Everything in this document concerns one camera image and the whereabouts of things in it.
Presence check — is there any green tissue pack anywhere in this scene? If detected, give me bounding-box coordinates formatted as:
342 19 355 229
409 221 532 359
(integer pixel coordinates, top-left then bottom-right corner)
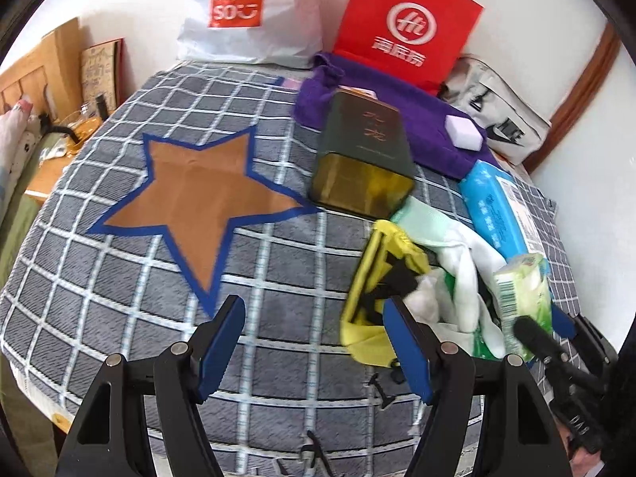
492 252 553 361

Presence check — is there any translucent white soft bag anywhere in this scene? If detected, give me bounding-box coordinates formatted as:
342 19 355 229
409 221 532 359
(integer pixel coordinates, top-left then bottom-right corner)
403 268 448 324

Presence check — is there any brown wooden door frame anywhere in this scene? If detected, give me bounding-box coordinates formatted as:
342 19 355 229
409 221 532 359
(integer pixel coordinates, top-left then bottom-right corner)
524 22 622 175

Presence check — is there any framed picture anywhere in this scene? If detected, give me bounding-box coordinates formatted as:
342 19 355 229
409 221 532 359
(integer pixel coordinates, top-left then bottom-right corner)
79 37 125 115

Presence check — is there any grey checked blanket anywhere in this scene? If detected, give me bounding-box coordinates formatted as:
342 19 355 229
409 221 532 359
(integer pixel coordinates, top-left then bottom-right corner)
0 60 577 477

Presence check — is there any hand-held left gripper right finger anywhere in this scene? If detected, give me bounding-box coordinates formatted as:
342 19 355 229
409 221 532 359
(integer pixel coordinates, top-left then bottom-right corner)
382 295 572 477

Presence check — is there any white foam block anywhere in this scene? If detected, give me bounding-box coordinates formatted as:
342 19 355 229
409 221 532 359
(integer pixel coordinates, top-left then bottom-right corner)
444 114 485 152

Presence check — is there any glass teapot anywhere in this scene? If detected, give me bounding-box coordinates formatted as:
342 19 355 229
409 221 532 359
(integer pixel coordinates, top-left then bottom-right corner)
47 104 107 150

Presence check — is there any purple towel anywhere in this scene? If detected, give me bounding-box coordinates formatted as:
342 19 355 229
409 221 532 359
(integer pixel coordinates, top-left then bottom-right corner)
294 51 500 180

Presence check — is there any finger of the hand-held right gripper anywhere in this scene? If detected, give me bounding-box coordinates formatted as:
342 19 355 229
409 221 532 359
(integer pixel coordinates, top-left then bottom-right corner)
514 317 604 393
553 305 617 373

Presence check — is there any wooden nightstand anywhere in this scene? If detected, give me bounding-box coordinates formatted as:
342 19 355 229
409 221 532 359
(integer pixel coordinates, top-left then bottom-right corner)
25 124 100 204

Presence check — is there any grey canvas bag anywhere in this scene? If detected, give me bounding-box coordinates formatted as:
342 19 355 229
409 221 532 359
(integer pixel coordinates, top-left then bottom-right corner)
440 56 553 166

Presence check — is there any dark green tin box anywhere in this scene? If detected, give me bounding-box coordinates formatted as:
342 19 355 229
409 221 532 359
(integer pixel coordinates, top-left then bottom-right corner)
308 87 417 219

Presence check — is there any red paper bag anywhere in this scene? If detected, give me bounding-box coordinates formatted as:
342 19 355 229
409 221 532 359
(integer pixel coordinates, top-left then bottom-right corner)
332 0 484 95

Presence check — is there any white plastic shopping bag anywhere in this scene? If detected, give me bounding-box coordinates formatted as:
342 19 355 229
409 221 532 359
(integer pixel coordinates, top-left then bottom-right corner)
176 0 331 68

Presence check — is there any yellow pouch with black straps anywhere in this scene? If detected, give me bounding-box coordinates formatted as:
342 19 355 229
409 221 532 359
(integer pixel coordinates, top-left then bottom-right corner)
339 219 430 363

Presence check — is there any green bed sheet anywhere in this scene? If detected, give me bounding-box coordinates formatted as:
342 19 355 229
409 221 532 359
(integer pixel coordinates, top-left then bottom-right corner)
0 144 50 279

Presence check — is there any brown paper star blue border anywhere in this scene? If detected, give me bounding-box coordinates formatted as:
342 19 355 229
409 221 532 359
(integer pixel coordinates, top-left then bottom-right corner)
87 126 319 316

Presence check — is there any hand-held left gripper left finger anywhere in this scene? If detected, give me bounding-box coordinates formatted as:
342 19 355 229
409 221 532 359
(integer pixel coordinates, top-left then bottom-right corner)
54 295 248 477

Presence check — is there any white and mint cloth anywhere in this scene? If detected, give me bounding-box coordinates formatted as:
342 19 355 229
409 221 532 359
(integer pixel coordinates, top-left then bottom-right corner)
390 196 508 359

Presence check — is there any floral pillow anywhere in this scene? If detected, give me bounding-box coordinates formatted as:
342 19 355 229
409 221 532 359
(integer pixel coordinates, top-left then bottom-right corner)
0 99 41 219

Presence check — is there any blue wet wipes pack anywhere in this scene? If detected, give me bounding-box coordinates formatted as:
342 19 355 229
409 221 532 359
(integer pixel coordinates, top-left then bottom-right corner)
458 160 551 262

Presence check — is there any wooden headboard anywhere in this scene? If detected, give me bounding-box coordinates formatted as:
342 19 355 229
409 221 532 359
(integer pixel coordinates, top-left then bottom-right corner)
0 17 83 115

